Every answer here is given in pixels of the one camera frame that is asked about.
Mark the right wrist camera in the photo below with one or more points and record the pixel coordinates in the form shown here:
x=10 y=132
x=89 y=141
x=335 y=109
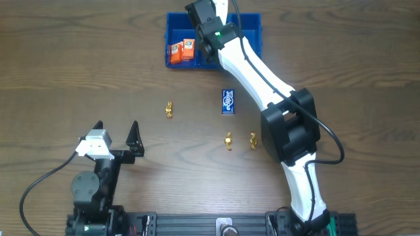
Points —
x=221 y=10

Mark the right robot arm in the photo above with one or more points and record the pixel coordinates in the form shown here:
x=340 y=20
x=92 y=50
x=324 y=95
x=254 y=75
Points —
x=249 y=75

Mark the blue tray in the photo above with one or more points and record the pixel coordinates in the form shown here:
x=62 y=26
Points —
x=180 y=34

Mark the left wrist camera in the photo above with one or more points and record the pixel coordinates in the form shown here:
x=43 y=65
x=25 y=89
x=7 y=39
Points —
x=95 y=144

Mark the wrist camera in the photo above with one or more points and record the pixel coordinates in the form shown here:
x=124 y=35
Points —
x=221 y=10
x=95 y=144

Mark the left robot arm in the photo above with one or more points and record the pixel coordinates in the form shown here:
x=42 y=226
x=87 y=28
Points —
x=87 y=190

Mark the mounting rail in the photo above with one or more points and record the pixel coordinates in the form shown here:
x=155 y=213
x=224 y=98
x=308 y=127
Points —
x=190 y=226

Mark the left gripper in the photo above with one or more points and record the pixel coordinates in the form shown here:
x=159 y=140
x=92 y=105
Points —
x=124 y=157

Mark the orange candy box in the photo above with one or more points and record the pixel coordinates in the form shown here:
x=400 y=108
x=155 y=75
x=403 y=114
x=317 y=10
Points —
x=189 y=49
x=176 y=53

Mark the blue candy pack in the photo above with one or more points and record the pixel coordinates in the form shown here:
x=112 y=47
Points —
x=228 y=101

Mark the gold wrapped candy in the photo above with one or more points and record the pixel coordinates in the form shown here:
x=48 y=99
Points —
x=169 y=109
x=228 y=141
x=253 y=140

